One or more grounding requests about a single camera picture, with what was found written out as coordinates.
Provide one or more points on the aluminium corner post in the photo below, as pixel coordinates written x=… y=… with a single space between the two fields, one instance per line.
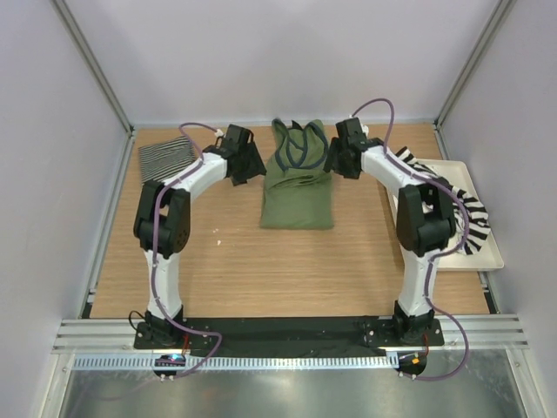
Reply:
x=489 y=32
x=77 y=36

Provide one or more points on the green tank top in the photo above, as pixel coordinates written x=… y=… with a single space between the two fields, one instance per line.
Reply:
x=297 y=191

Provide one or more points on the left aluminium corner post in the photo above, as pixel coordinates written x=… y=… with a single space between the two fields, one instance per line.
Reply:
x=77 y=36

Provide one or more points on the right aluminium corner post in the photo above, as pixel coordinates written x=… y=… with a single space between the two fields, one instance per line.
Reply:
x=489 y=32

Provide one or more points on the aluminium frame rail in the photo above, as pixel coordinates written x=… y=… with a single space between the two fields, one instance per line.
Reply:
x=491 y=331

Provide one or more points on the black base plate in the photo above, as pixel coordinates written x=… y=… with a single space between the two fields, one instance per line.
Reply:
x=288 y=333

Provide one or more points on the thin-striped black white tank top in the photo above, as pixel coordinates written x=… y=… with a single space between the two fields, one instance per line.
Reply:
x=166 y=159

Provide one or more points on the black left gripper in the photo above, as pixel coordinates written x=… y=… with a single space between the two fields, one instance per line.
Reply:
x=257 y=166

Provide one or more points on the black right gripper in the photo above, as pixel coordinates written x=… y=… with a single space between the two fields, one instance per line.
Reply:
x=332 y=161

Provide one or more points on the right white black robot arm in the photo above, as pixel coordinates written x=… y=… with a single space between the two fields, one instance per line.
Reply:
x=424 y=221

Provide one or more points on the slotted cable duct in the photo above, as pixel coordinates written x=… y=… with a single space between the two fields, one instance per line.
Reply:
x=172 y=363

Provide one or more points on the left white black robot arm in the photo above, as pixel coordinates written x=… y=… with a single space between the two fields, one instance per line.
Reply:
x=163 y=227

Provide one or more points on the wide-striped black white tank top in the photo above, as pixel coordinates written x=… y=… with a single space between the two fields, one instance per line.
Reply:
x=478 y=225

